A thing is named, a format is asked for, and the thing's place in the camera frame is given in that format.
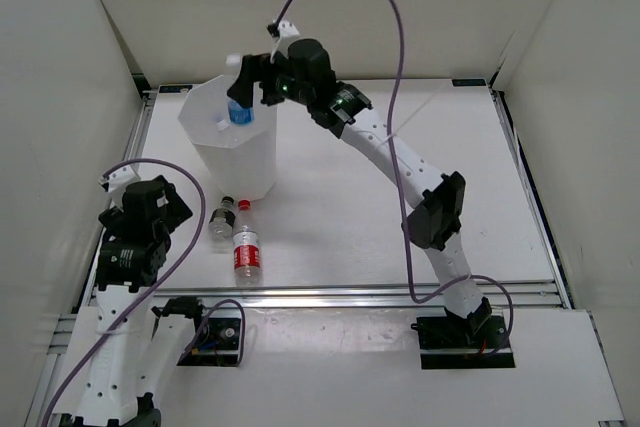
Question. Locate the red label plastic bottle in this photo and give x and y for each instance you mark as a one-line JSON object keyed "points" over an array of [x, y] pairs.
{"points": [[246, 248]]}

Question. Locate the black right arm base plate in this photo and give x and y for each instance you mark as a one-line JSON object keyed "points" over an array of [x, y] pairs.
{"points": [[443, 347]]}

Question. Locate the clear unlabelled plastic bottle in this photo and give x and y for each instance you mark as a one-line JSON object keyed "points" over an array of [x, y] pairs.
{"points": [[222, 125]]}

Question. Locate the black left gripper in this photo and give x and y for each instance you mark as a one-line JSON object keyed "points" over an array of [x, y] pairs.
{"points": [[175, 208]]}

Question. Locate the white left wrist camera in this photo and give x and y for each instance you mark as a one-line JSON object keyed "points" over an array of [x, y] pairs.
{"points": [[116, 183]]}

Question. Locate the blue label plastic bottle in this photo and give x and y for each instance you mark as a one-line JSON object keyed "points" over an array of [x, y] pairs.
{"points": [[239, 115]]}

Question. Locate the black label small bottle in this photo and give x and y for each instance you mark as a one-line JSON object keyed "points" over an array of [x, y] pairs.
{"points": [[221, 224]]}

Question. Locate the aluminium front table rail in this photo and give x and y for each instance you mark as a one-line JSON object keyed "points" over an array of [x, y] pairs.
{"points": [[523, 294]]}

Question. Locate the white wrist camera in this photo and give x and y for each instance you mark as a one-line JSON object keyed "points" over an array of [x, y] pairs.
{"points": [[116, 183], [283, 33]]}

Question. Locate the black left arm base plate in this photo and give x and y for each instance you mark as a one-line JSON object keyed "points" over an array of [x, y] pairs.
{"points": [[218, 345]]}

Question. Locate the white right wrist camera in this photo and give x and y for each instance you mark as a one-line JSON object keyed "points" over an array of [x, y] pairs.
{"points": [[283, 33]]}

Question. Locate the white octagonal plastic bin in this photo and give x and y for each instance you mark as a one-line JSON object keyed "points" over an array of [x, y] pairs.
{"points": [[241, 159]]}

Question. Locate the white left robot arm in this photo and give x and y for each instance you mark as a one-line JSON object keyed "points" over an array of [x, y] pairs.
{"points": [[138, 345]]}

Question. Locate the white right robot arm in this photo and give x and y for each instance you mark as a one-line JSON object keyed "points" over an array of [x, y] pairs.
{"points": [[430, 201]]}

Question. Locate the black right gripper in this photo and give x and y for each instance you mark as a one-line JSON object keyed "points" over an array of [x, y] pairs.
{"points": [[253, 66]]}

